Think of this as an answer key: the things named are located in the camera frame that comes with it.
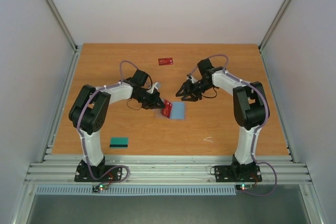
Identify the aluminium frame post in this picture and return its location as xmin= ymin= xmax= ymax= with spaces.
xmin=258 ymin=0 xmax=292 ymax=53
xmin=45 ymin=0 xmax=78 ymax=52

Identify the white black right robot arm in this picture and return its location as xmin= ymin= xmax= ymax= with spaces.
xmin=175 ymin=58 xmax=270 ymax=180

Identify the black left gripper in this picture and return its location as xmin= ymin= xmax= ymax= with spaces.
xmin=135 ymin=89 xmax=166 ymax=109

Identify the left aluminium frame post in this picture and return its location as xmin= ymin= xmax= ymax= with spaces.
xmin=45 ymin=0 xmax=78 ymax=52

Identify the controller circuit board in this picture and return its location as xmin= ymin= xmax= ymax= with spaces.
xmin=236 ymin=184 xmax=255 ymax=191
xmin=92 ymin=184 xmax=109 ymax=193

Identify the left controller circuit board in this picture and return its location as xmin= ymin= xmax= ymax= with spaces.
xmin=92 ymin=184 xmax=109 ymax=193

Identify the grey slotted cable duct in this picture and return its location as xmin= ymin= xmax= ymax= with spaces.
xmin=36 ymin=185 xmax=236 ymax=196

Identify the red vip card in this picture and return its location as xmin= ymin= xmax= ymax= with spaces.
xmin=160 ymin=100 xmax=173 ymax=119
xmin=158 ymin=58 xmax=173 ymax=66

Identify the right aluminium frame post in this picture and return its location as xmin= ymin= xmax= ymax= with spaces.
xmin=258 ymin=0 xmax=292 ymax=53

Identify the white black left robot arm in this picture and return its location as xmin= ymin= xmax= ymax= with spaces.
xmin=69 ymin=70 xmax=165 ymax=181

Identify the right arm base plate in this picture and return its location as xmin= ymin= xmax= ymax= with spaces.
xmin=213 ymin=155 xmax=262 ymax=183

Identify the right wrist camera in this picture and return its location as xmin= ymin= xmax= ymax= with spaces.
xmin=187 ymin=74 xmax=197 ymax=83

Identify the aluminium front rail frame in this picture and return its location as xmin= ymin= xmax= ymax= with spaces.
xmin=24 ymin=154 xmax=312 ymax=185

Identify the teal card with black stripe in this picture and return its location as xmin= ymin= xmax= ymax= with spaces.
xmin=109 ymin=137 xmax=129 ymax=148

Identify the right controller circuit board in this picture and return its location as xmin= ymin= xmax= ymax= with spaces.
xmin=236 ymin=184 xmax=255 ymax=191

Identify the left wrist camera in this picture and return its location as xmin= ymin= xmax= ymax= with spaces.
xmin=147 ymin=82 xmax=161 ymax=94

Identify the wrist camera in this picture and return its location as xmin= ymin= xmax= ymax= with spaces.
xmin=187 ymin=74 xmax=197 ymax=83
xmin=147 ymin=82 xmax=161 ymax=94

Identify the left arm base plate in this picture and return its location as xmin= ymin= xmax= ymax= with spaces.
xmin=74 ymin=158 xmax=125 ymax=183

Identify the pink leather card holder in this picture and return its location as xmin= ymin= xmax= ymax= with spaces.
xmin=154 ymin=102 xmax=186 ymax=120

